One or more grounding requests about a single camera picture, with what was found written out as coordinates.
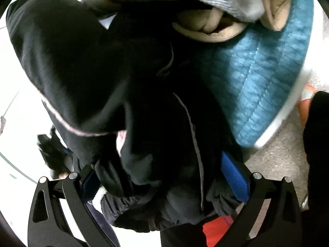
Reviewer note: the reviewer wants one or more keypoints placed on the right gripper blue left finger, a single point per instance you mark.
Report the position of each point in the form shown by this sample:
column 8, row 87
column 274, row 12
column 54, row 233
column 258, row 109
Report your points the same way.
column 89, row 183

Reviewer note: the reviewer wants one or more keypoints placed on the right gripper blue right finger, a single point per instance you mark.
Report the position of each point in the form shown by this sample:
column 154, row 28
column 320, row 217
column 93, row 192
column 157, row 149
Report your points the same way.
column 237, row 177

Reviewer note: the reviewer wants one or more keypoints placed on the black garment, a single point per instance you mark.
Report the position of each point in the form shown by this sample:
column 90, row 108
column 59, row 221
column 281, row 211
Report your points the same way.
column 130, row 103

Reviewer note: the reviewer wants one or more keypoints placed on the red garment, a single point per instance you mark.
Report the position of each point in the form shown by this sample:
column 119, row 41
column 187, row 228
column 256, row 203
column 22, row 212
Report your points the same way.
column 215, row 229

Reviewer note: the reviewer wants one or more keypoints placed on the teal quilted bedspread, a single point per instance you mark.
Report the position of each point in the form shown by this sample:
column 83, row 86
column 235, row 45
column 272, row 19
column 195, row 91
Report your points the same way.
column 253, row 74

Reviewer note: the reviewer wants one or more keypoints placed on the beige garment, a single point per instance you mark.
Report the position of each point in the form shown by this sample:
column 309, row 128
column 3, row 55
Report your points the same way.
column 214, row 25

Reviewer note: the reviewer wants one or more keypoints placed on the white bed frame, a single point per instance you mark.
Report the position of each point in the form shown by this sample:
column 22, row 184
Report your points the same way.
column 286, row 109

